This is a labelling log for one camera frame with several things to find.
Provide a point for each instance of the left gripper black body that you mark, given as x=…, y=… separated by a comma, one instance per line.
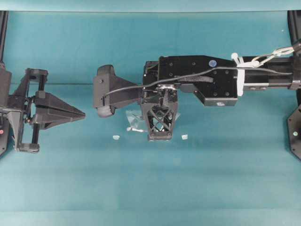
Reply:
x=19, y=110

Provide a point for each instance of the teal table cloth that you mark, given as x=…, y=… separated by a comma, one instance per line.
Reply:
x=235, y=168

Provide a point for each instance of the left tape marker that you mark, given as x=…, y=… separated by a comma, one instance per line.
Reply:
x=116, y=137

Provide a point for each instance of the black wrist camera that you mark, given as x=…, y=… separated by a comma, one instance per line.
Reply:
x=106, y=81

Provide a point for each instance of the white zip tie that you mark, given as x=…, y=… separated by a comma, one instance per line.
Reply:
x=241, y=73

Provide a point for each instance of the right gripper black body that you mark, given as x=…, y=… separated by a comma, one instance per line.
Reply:
x=159, y=85

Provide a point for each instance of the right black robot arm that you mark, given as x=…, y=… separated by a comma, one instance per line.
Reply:
x=214, y=81

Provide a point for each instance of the silver zip bag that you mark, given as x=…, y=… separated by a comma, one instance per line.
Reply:
x=136, y=121

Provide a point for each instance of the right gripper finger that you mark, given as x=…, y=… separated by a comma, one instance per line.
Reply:
x=159, y=109

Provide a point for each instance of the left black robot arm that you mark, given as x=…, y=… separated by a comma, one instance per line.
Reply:
x=5, y=128

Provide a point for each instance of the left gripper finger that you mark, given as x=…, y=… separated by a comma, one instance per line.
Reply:
x=47, y=101
x=47, y=120

